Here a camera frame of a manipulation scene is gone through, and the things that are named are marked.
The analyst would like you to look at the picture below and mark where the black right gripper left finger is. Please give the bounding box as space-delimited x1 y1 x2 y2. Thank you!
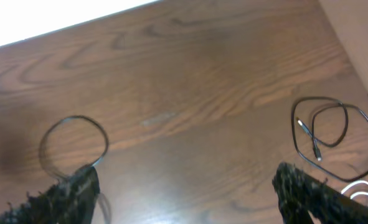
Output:
0 166 100 224

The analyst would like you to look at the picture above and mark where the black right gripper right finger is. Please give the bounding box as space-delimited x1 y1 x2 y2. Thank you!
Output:
272 162 368 224

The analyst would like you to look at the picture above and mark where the braided black usb cable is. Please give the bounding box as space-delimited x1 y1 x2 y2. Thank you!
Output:
290 96 368 183

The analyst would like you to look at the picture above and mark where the smooth black usb cable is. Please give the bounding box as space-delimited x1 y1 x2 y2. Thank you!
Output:
38 114 113 224

